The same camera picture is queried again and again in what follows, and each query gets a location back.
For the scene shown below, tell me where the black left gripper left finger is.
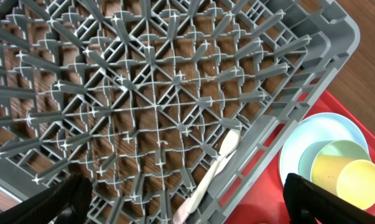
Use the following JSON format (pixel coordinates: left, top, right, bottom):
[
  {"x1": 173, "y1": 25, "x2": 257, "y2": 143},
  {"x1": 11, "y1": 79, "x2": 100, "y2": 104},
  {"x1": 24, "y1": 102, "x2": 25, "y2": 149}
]
[{"x1": 0, "y1": 174, "x2": 93, "y2": 224}]

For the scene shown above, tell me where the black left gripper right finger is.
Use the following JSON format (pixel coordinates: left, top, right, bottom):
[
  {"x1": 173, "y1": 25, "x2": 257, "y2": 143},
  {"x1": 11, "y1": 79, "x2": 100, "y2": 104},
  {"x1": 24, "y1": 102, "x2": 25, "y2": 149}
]
[{"x1": 283, "y1": 173, "x2": 375, "y2": 224}]

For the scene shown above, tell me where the white plastic spoon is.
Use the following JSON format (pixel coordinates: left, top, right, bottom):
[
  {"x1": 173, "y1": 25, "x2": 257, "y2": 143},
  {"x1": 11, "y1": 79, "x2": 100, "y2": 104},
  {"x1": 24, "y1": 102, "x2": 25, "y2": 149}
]
[{"x1": 172, "y1": 129, "x2": 241, "y2": 224}]

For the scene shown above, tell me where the grey dishwasher rack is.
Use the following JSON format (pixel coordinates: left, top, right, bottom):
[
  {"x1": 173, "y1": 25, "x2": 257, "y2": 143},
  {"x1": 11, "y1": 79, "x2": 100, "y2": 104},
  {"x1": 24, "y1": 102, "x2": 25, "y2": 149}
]
[{"x1": 0, "y1": 0, "x2": 360, "y2": 223}]

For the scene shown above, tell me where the red plastic tray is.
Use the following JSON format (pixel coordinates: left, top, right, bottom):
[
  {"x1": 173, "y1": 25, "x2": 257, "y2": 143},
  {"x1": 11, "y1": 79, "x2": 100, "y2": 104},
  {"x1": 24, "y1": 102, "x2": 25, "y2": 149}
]
[{"x1": 225, "y1": 91, "x2": 375, "y2": 223}]

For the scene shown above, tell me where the yellow plastic cup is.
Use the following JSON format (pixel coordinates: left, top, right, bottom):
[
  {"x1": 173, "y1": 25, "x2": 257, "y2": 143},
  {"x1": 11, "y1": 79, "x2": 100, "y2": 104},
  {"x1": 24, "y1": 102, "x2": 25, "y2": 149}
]
[{"x1": 311, "y1": 154, "x2": 375, "y2": 210}]

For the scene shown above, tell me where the light green bowl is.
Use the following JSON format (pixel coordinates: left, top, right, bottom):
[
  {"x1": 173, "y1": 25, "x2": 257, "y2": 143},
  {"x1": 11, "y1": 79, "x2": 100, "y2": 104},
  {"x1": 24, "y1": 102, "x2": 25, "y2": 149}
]
[{"x1": 299, "y1": 140, "x2": 371, "y2": 180}]

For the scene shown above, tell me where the light blue plate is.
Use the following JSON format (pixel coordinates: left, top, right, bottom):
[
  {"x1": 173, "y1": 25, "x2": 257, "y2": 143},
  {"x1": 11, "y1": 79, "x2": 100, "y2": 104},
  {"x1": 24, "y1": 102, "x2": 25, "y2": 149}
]
[{"x1": 279, "y1": 113, "x2": 369, "y2": 184}]

